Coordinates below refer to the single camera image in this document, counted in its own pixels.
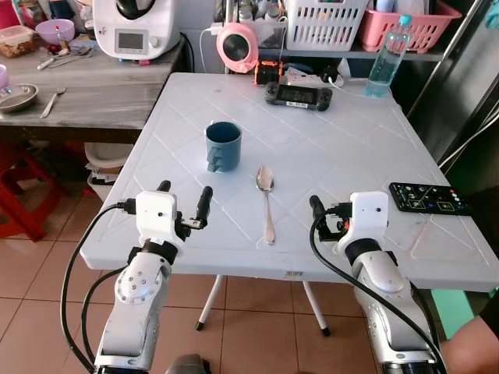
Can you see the green plastic seat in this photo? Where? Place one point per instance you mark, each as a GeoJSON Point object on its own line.
{"type": "Point", "coordinates": [451, 312]}

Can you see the purple bowl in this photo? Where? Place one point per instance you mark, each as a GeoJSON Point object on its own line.
{"type": "Point", "coordinates": [54, 31]}

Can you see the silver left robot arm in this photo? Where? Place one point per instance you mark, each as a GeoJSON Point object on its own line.
{"type": "Point", "coordinates": [136, 292]}

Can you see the person's knee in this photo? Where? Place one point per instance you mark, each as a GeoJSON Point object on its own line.
{"type": "Point", "coordinates": [472, 351]}

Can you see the white plastic folding table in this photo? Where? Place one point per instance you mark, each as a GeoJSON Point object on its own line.
{"type": "Point", "coordinates": [327, 148]}

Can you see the blue ceramic mug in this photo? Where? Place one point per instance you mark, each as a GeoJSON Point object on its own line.
{"type": "Point", "coordinates": [223, 145]}

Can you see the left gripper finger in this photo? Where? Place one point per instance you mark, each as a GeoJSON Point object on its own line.
{"type": "Point", "coordinates": [164, 187]}
{"type": "Point", "coordinates": [203, 204]}

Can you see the metal cutlery piece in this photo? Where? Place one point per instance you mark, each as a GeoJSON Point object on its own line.
{"type": "Point", "coordinates": [58, 59]}

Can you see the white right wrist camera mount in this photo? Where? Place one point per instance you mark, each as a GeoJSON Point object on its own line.
{"type": "Point", "coordinates": [368, 216]}

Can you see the robot's grey foot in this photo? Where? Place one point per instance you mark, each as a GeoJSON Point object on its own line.
{"type": "Point", "coordinates": [187, 365]}

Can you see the pink plastic basket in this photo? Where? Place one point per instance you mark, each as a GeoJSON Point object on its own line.
{"type": "Point", "coordinates": [425, 31]}

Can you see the grey wooden side table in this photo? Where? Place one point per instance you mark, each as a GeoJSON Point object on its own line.
{"type": "Point", "coordinates": [109, 93]}

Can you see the pink round appliance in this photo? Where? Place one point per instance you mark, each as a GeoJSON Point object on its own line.
{"type": "Point", "coordinates": [236, 47]}

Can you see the clear plastic water bottle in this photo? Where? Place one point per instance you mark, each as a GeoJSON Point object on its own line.
{"type": "Point", "coordinates": [386, 62]}

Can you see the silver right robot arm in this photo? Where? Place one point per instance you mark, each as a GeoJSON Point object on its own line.
{"type": "Point", "coordinates": [386, 288]}

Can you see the long metal spoon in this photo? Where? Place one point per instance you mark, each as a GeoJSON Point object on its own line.
{"type": "Point", "coordinates": [266, 183]}

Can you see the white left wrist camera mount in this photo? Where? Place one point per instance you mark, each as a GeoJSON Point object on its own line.
{"type": "Point", "coordinates": [156, 214]}

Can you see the white kitchen machine with display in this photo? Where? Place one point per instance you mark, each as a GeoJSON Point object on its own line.
{"type": "Point", "coordinates": [136, 31]}

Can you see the red plastic stool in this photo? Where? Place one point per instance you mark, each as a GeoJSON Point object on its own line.
{"type": "Point", "coordinates": [23, 187]}

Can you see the white plastic basket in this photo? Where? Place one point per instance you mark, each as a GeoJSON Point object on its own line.
{"type": "Point", "coordinates": [323, 27]}

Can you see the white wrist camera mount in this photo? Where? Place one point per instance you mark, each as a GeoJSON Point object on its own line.
{"type": "Point", "coordinates": [368, 216]}
{"type": "Point", "coordinates": [156, 214]}

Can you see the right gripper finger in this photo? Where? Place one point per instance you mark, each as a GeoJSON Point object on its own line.
{"type": "Point", "coordinates": [317, 207]}

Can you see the grey metal dish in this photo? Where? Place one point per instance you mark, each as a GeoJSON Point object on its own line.
{"type": "Point", "coordinates": [17, 97]}

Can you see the orange and black device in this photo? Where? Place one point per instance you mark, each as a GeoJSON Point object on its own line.
{"type": "Point", "coordinates": [267, 73]}

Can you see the white power strip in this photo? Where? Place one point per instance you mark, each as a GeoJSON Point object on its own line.
{"type": "Point", "coordinates": [308, 77]}

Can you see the clear food container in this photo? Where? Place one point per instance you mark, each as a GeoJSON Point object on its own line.
{"type": "Point", "coordinates": [15, 40]}

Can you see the black handheld game controller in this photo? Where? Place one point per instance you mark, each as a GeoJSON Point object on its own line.
{"type": "Point", "coordinates": [299, 95]}

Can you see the teal gloved hand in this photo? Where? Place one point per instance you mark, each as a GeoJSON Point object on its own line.
{"type": "Point", "coordinates": [493, 17]}

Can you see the metal shelf rack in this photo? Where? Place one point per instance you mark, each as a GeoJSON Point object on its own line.
{"type": "Point", "coordinates": [343, 55]}

